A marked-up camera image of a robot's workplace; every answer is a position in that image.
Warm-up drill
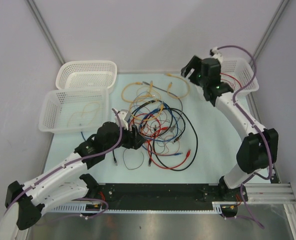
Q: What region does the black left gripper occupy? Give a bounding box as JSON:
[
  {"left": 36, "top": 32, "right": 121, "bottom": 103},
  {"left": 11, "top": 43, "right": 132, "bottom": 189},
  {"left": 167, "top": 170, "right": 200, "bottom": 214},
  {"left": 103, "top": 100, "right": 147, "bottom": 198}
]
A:
[{"left": 104, "top": 121, "right": 146, "bottom": 153}]

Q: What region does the thin orange wire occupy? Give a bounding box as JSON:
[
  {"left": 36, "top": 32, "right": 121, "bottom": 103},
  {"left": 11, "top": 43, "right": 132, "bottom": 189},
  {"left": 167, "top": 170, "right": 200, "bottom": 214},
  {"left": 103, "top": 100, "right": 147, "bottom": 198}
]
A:
[{"left": 137, "top": 109, "right": 181, "bottom": 156}]

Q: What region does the white basket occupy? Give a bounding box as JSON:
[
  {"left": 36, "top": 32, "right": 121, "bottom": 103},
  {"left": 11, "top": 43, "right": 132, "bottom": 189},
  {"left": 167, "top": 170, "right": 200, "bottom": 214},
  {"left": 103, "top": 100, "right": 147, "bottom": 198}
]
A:
[
  {"left": 189, "top": 57, "right": 260, "bottom": 101},
  {"left": 55, "top": 60, "right": 117, "bottom": 93}
]

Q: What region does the red ethernet cable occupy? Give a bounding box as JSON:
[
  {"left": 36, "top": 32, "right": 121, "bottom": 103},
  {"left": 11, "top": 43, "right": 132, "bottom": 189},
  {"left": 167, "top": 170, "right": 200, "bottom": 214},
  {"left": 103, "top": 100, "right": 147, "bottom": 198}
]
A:
[{"left": 135, "top": 112, "right": 192, "bottom": 171}]

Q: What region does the white basket right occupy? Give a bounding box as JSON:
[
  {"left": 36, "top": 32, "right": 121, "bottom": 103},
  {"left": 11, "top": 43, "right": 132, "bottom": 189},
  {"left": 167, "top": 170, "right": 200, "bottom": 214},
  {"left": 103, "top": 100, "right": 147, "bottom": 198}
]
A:
[{"left": 189, "top": 57, "right": 260, "bottom": 101}]

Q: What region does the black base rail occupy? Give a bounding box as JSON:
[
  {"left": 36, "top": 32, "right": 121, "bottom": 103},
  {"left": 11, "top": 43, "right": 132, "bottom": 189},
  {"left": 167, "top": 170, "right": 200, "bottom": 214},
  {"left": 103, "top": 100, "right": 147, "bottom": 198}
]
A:
[{"left": 80, "top": 173, "right": 248, "bottom": 212}]

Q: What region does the translucent basket front left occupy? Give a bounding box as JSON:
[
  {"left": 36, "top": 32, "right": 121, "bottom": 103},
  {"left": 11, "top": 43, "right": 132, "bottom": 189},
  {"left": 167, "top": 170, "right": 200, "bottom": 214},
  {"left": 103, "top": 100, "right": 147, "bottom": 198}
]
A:
[{"left": 38, "top": 87, "right": 109, "bottom": 134}]

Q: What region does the thin black wire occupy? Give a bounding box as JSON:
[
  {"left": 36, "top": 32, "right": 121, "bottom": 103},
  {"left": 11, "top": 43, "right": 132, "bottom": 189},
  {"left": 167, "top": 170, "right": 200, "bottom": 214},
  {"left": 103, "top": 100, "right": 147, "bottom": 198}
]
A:
[{"left": 122, "top": 147, "right": 145, "bottom": 171}]

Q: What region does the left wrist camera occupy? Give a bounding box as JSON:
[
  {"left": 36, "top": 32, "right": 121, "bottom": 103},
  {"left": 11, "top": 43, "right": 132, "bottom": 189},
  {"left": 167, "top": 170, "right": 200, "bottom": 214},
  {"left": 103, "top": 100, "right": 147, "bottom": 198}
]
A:
[{"left": 112, "top": 108, "right": 130, "bottom": 130}]

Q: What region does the blue ethernet cable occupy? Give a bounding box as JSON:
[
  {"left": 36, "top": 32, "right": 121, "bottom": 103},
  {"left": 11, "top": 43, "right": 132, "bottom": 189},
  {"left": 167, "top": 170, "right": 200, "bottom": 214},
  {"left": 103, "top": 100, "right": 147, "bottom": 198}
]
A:
[
  {"left": 131, "top": 103, "right": 186, "bottom": 143},
  {"left": 80, "top": 129, "right": 183, "bottom": 157}
]

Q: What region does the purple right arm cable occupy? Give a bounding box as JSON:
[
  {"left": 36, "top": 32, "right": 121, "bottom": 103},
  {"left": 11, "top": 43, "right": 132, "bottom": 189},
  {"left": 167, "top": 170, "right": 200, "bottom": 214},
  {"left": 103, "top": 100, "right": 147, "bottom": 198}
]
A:
[{"left": 217, "top": 44, "right": 275, "bottom": 228}]

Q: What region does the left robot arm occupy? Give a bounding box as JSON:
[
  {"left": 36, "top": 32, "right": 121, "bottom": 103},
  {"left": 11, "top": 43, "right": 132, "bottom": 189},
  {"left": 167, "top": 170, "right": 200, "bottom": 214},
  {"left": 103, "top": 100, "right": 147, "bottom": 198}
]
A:
[{"left": 0, "top": 121, "right": 146, "bottom": 240}]

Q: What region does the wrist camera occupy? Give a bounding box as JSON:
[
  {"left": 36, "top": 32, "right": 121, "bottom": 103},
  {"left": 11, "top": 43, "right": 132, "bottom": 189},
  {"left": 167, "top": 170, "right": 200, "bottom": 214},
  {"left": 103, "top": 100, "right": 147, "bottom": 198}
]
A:
[
  {"left": 209, "top": 46, "right": 223, "bottom": 62},
  {"left": 112, "top": 108, "right": 130, "bottom": 130}
]

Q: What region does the white basket back left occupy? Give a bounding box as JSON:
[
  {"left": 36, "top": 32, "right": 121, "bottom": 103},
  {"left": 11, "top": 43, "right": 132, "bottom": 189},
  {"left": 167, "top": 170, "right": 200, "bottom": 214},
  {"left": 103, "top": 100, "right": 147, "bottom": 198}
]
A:
[{"left": 55, "top": 60, "right": 117, "bottom": 93}]

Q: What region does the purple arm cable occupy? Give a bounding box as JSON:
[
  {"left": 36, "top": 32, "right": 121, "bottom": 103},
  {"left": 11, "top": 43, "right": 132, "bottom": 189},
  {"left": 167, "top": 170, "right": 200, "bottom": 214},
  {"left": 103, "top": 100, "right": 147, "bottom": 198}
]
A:
[
  {"left": 217, "top": 44, "right": 275, "bottom": 228},
  {"left": 5, "top": 108, "right": 125, "bottom": 211}
]

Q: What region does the yellow ethernet cable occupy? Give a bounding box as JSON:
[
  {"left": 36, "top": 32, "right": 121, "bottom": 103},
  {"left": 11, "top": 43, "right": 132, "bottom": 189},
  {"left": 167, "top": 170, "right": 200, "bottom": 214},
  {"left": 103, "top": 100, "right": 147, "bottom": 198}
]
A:
[
  {"left": 164, "top": 72, "right": 190, "bottom": 99},
  {"left": 120, "top": 81, "right": 161, "bottom": 105}
]

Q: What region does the black ethernet cable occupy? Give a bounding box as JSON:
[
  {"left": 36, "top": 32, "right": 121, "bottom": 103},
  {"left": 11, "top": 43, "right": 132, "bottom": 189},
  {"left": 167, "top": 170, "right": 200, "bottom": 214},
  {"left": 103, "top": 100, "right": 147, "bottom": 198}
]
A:
[{"left": 112, "top": 98, "right": 161, "bottom": 167}]

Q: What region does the grey ethernet cable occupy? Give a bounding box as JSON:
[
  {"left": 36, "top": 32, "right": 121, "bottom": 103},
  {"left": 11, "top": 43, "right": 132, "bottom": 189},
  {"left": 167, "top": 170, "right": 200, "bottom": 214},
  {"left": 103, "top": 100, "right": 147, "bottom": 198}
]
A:
[{"left": 142, "top": 80, "right": 186, "bottom": 133}]

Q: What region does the thick black cable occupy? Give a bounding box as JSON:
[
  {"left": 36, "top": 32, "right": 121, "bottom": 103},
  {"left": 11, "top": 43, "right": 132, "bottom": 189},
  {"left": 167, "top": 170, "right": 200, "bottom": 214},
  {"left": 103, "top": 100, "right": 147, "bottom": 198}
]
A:
[{"left": 129, "top": 99, "right": 199, "bottom": 172}]

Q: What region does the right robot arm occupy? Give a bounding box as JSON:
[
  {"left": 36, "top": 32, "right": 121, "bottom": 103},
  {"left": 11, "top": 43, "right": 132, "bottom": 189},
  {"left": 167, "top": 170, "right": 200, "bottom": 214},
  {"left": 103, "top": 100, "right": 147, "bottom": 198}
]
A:
[{"left": 181, "top": 55, "right": 279, "bottom": 201}]

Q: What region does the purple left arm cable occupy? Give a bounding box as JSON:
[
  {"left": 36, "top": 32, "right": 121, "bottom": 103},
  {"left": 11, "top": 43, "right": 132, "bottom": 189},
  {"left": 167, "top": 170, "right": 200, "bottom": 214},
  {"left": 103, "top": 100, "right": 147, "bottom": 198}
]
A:
[{"left": 5, "top": 108, "right": 125, "bottom": 211}]

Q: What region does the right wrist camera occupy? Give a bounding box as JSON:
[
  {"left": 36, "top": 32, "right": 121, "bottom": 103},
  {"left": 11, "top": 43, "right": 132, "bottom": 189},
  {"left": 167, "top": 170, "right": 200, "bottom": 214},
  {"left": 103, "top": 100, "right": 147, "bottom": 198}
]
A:
[{"left": 209, "top": 46, "right": 223, "bottom": 62}]

